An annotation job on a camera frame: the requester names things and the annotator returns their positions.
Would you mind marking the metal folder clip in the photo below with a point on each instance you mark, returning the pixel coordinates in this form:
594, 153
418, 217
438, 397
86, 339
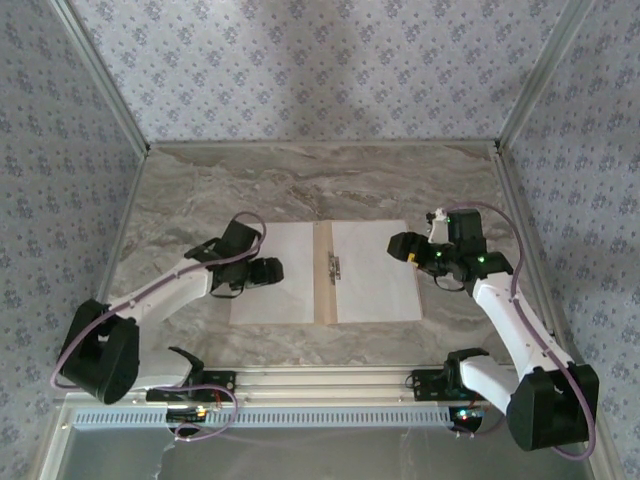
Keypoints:
334, 267

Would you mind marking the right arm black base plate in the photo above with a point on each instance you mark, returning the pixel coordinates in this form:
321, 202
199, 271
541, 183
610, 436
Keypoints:
425, 385

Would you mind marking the aluminium frame post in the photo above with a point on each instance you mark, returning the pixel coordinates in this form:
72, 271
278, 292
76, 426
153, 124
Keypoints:
107, 85
541, 75

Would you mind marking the aluminium mounting rail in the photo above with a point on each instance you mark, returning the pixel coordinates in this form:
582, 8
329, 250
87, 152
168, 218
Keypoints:
325, 385

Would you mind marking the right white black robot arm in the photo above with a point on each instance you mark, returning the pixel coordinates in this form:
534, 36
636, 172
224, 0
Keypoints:
515, 320

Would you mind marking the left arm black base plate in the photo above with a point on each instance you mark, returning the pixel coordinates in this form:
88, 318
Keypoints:
225, 381

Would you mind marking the control board with lights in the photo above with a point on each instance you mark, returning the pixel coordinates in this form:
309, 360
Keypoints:
187, 414
467, 414

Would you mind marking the grey metal panel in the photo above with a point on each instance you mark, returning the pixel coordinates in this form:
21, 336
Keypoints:
325, 455

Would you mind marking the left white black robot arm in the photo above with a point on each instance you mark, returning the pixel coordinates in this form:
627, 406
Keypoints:
160, 297

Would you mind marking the aluminium side rail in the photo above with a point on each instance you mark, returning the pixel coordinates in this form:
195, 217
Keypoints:
508, 175
119, 250

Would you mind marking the white paper sheet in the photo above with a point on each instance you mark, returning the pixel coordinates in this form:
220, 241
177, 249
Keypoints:
280, 300
375, 280

